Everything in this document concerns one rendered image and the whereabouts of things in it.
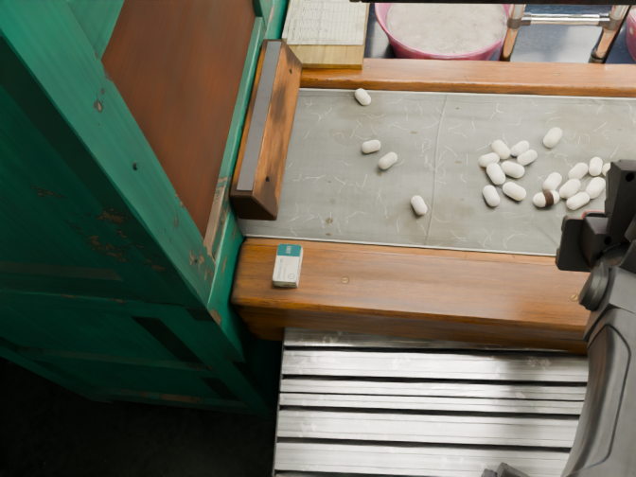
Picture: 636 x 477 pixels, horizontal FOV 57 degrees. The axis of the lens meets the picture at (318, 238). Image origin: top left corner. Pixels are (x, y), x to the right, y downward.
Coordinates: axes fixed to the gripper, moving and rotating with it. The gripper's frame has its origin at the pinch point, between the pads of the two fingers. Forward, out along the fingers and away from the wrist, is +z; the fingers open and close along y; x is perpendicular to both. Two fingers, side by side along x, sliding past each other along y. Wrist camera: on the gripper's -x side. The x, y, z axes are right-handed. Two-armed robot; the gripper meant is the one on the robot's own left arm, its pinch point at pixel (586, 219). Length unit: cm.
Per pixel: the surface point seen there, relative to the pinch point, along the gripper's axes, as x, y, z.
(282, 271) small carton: 10.2, 39.6, -0.8
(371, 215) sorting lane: 5.6, 28.0, 11.6
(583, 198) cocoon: 1.5, -3.3, 13.4
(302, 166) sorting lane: 0.1, 40.0, 18.2
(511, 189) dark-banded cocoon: 1.0, 7.1, 14.0
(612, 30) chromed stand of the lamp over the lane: -21.1, -7.7, 29.4
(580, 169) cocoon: -1.7, -3.3, 17.2
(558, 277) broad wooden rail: 9.8, 1.2, 2.7
